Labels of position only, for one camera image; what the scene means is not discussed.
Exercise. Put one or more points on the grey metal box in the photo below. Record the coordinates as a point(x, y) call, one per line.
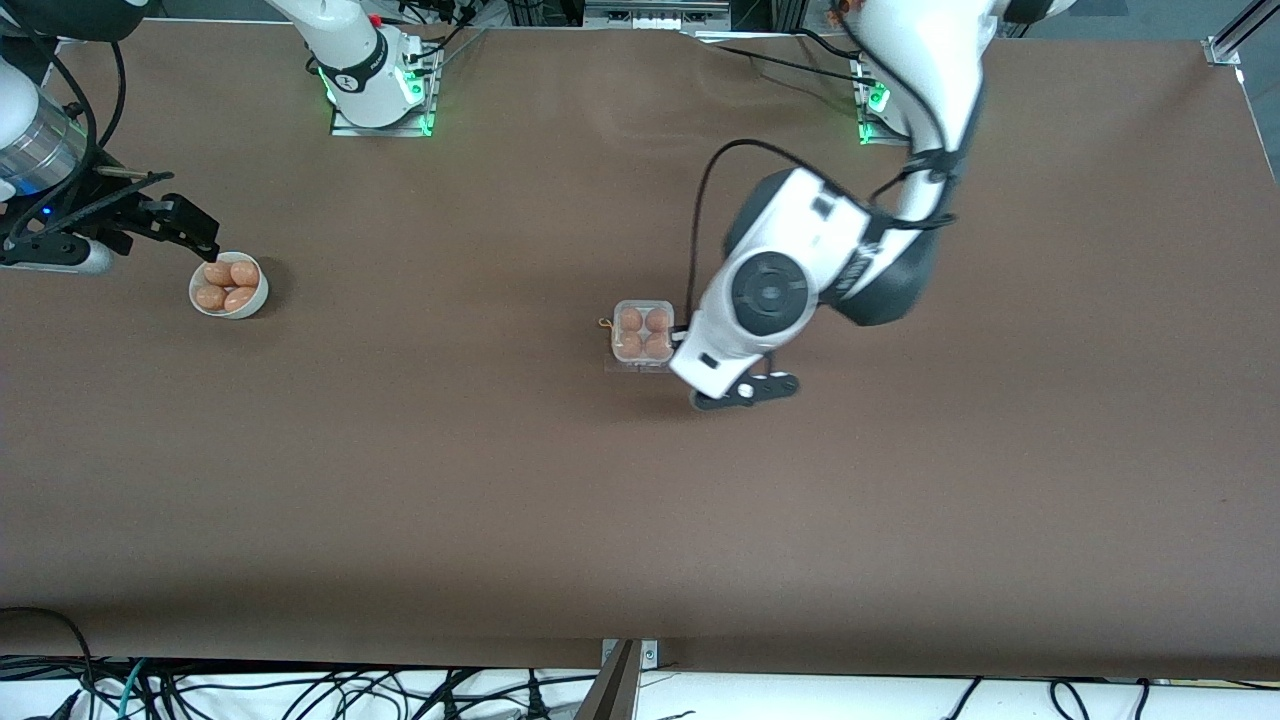
point(655, 15)

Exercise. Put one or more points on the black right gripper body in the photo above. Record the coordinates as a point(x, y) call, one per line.
point(112, 212)

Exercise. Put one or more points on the white round bowl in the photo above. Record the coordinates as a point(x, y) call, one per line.
point(255, 303)

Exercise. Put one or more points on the aluminium frame profile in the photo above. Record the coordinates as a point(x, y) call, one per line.
point(1222, 45)

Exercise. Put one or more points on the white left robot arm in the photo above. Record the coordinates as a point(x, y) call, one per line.
point(770, 290)

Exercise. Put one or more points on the brown egg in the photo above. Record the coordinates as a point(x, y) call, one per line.
point(245, 272)
point(630, 320)
point(657, 320)
point(630, 345)
point(210, 296)
point(218, 272)
point(657, 345)
point(240, 298)

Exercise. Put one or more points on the dark metal strut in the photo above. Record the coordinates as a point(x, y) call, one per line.
point(612, 695)

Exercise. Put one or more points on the clear plastic egg carton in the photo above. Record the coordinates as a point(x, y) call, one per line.
point(643, 332)

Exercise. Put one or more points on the small metal table bracket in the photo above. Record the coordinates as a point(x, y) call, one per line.
point(650, 655)

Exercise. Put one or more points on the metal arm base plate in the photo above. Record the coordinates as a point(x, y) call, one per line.
point(380, 131)
point(868, 135)

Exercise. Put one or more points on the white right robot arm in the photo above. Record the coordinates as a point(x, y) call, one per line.
point(355, 60)

